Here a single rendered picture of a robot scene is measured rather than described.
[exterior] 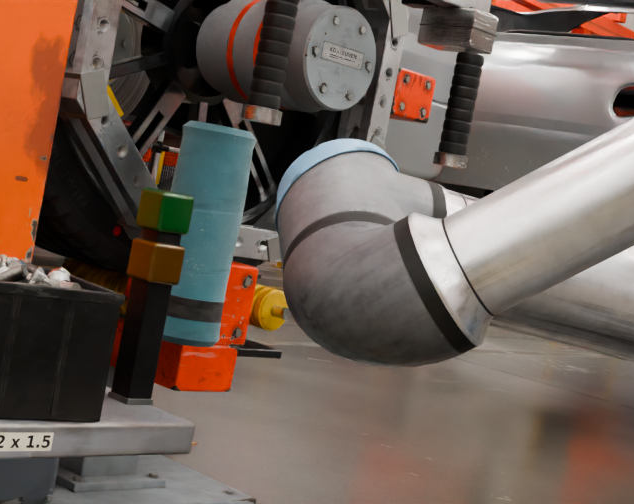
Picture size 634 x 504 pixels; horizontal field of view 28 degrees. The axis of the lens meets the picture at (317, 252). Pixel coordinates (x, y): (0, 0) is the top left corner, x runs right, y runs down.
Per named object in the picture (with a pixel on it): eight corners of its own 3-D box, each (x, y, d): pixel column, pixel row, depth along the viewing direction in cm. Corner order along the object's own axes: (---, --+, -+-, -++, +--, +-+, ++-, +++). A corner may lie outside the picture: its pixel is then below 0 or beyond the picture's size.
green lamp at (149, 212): (164, 230, 125) (171, 191, 125) (189, 236, 123) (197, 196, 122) (133, 226, 123) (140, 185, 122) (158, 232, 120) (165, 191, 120)
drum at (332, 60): (257, 109, 173) (276, 8, 172) (370, 125, 158) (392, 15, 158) (179, 90, 163) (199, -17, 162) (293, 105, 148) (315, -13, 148)
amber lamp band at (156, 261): (155, 279, 126) (162, 240, 125) (180, 286, 123) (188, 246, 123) (123, 276, 123) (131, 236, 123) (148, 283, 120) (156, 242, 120)
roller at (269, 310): (166, 294, 195) (173, 258, 195) (298, 336, 175) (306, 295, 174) (137, 292, 191) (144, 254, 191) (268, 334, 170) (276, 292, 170)
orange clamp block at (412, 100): (353, 109, 188) (391, 119, 195) (392, 114, 183) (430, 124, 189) (362, 63, 188) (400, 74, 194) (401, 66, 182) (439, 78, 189)
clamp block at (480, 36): (438, 51, 168) (446, 11, 168) (492, 55, 162) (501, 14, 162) (415, 43, 164) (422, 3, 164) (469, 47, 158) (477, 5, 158)
